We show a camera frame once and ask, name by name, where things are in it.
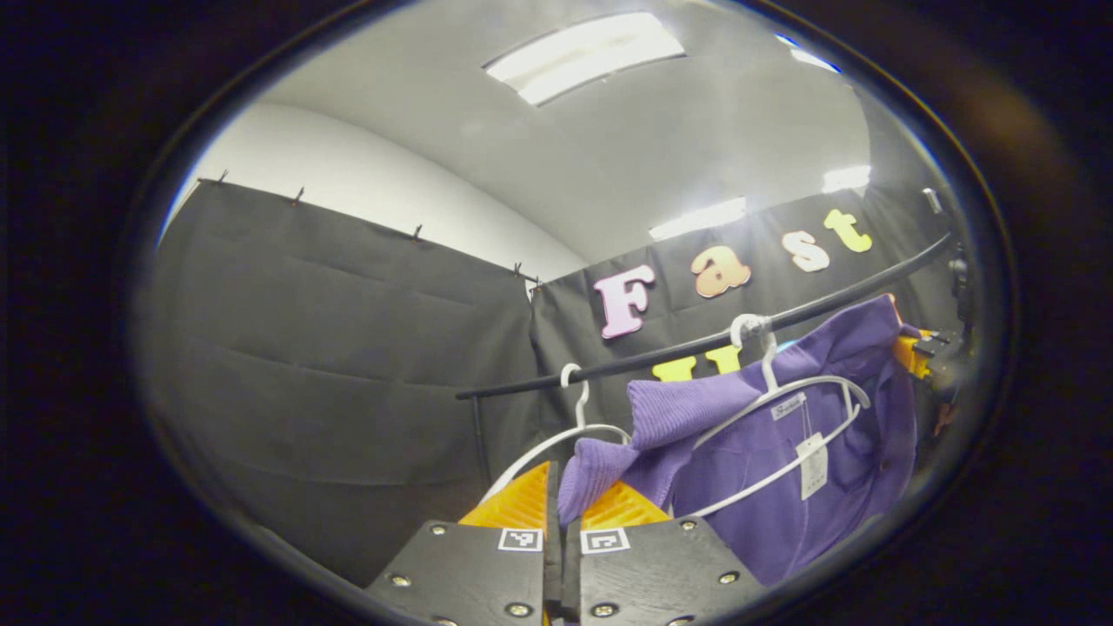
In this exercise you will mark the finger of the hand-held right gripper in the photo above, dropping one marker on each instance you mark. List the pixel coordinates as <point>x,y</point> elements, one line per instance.
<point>909,356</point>

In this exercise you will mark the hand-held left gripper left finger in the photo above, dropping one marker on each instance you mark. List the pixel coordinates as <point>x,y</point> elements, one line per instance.
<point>554,556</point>

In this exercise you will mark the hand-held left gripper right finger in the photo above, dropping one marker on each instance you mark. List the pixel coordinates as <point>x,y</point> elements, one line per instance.
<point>661,574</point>

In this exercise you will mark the purple ribbed jacket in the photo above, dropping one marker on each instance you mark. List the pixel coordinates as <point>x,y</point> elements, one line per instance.
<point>756,530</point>

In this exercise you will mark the white plastic clothes hanger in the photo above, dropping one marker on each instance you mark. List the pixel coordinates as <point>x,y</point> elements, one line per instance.
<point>769,361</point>
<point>581,402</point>

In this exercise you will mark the black metal clothes rack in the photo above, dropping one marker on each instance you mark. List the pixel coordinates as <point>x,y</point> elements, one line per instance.
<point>661,353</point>

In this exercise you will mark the small ceiling light panel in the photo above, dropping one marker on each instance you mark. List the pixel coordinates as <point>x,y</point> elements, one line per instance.
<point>810,59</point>
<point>846,178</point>
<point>698,218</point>

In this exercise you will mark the black backdrop cloth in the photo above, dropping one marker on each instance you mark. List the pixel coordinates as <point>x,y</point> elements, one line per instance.
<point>304,365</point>

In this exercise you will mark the large ceiling light panel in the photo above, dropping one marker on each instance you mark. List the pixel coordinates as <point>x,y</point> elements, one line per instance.
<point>583,56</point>

